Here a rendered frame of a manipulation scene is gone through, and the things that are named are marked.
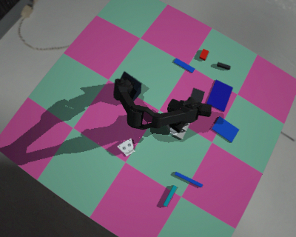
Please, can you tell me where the red flat block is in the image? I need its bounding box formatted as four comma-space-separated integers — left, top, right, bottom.
199, 49, 209, 61

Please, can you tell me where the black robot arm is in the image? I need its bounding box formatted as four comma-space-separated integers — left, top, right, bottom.
113, 77, 212, 130

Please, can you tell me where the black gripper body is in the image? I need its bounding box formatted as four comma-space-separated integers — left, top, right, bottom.
169, 97, 198, 133

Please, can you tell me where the small black bar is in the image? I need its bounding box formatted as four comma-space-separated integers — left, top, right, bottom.
217, 62, 231, 70

